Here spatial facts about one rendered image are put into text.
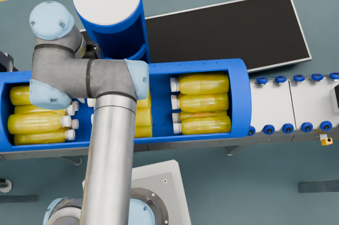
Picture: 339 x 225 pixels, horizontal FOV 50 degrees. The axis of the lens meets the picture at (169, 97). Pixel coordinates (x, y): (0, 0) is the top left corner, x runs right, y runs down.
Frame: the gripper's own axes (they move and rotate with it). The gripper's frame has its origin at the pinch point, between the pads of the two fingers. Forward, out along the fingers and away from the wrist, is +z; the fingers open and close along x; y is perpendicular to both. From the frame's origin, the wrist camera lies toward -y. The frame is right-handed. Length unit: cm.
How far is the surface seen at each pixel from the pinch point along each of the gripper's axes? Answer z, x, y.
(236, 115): 21, -9, 46
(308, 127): 44, -10, 78
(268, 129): 44, -10, 62
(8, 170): 141, -14, -79
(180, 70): 20.1, 7.4, 28.4
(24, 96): 27.4, 2.7, -26.4
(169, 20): 127, 79, 28
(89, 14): 38, 39, -6
